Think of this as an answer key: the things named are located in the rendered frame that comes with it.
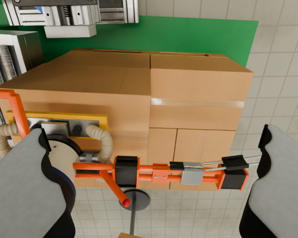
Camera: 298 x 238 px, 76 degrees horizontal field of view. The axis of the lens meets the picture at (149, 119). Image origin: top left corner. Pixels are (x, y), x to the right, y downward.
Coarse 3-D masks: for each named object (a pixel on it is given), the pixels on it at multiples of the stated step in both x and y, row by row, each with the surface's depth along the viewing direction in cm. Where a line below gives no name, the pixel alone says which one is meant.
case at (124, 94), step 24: (48, 72) 92; (72, 72) 94; (96, 72) 96; (120, 72) 99; (144, 72) 101; (24, 96) 74; (48, 96) 74; (72, 96) 74; (96, 96) 74; (120, 96) 74; (144, 96) 74; (120, 120) 79; (144, 120) 79; (96, 144) 85; (120, 144) 85; (144, 144) 85
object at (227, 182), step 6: (216, 174) 66; (222, 174) 61; (228, 174) 61; (234, 174) 61; (240, 174) 61; (246, 174) 61; (222, 180) 62; (228, 180) 62; (234, 180) 62; (240, 180) 62; (246, 180) 62; (222, 186) 63; (228, 186) 63; (234, 186) 63; (240, 186) 63
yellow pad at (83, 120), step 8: (8, 112) 64; (32, 112) 65; (40, 112) 65; (48, 112) 66; (56, 112) 66; (8, 120) 66; (32, 120) 65; (40, 120) 65; (48, 120) 65; (56, 120) 65; (64, 120) 65; (72, 120) 65; (80, 120) 66; (88, 120) 66; (96, 120) 66; (104, 120) 66; (32, 128) 64; (72, 128) 67; (80, 128) 66; (104, 128) 68; (72, 136) 69; (80, 136) 69; (88, 136) 69
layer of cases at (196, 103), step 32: (96, 64) 111; (128, 64) 114; (160, 64) 117; (192, 64) 121; (224, 64) 124; (160, 96) 117; (192, 96) 117; (224, 96) 117; (160, 128) 128; (192, 128) 128; (224, 128) 128; (160, 160) 142; (192, 160) 142
